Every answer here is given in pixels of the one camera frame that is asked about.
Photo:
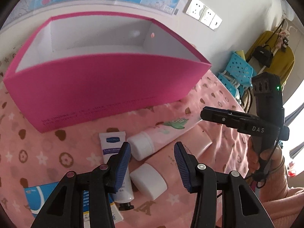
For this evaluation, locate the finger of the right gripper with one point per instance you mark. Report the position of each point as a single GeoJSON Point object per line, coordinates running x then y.
{"type": "Point", "coordinates": [229, 121]}
{"type": "Point", "coordinates": [207, 112]}

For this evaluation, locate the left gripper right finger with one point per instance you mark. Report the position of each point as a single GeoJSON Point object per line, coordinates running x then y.
{"type": "Point", "coordinates": [240, 206]}

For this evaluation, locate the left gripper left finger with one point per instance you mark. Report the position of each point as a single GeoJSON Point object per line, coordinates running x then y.
{"type": "Point", "coordinates": [64, 206]}

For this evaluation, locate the blue medicine box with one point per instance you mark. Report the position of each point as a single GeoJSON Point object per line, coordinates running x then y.
{"type": "Point", "coordinates": [37, 195]}

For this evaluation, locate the large pink tube white cap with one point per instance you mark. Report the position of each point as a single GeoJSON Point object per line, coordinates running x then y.
{"type": "Point", "coordinates": [160, 171]}

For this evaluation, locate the pink tube with green print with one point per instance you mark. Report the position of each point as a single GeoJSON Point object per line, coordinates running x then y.
{"type": "Point", "coordinates": [151, 140]}

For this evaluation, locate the pink sleeve right forearm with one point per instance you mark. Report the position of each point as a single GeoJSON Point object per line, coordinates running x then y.
{"type": "Point", "coordinates": [283, 204]}

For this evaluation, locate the right hand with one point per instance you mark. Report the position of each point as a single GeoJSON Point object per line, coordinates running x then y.
{"type": "Point", "coordinates": [276, 160]}

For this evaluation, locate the blue perforated plastic basket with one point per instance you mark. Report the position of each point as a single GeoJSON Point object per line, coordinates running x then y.
{"type": "Point", "coordinates": [237, 75]}

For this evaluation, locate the teal white medicine box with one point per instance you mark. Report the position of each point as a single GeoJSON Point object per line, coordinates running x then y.
{"type": "Point", "coordinates": [116, 215]}

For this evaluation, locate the pink patterned bedsheet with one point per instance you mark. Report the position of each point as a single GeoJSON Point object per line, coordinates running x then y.
{"type": "Point", "coordinates": [30, 158]}

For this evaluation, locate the yellow hanging coat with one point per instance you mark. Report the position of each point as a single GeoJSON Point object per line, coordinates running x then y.
{"type": "Point", "coordinates": [282, 63]}

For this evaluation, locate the black handbag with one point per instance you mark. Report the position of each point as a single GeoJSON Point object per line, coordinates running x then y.
{"type": "Point", "coordinates": [264, 55]}

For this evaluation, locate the small white hand cream tube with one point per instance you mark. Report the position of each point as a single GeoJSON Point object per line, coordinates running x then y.
{"type": "Point", "coordinates": [111, 143]}

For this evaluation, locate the pink cardboard storage box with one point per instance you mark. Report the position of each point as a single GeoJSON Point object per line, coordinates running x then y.
{"type": "Point", "coordinates": [82, 66]}

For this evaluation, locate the white wall socket panel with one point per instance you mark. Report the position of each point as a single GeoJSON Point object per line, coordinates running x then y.
{"type": "Point", "coordinates": [202, 13]}

